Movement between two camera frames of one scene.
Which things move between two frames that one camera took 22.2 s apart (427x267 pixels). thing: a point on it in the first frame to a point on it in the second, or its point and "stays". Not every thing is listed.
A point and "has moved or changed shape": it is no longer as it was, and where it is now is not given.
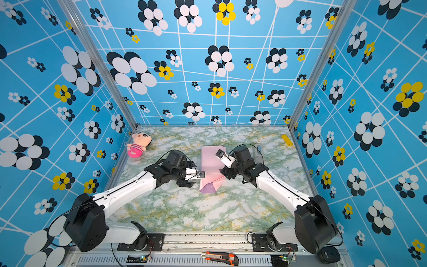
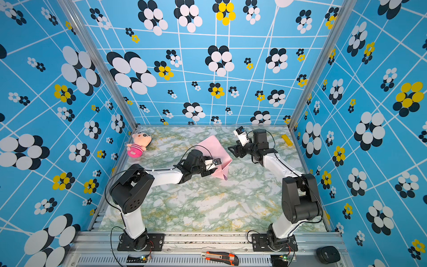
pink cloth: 211,164 has moved or changed shape
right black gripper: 227,172 to 238,149
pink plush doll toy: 142,140 stays
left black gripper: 187,182 to 208,173
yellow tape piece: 287,139 stays
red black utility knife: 223,257 stays
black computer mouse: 328,254 stays
